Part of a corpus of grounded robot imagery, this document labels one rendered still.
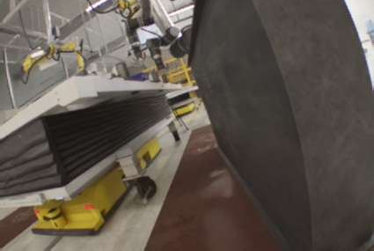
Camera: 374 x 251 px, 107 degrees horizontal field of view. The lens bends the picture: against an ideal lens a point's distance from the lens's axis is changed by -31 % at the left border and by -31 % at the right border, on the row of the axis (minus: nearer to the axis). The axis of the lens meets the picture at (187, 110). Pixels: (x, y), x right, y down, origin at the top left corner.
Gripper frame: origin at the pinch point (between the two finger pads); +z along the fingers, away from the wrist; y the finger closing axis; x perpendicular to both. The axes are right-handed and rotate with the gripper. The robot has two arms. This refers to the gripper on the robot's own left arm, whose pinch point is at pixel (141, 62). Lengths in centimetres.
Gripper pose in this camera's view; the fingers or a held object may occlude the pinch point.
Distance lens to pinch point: 192.2
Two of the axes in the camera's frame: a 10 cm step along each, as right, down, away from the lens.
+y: -9.3, 3.3, 1.5
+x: -1.2, 1.1, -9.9
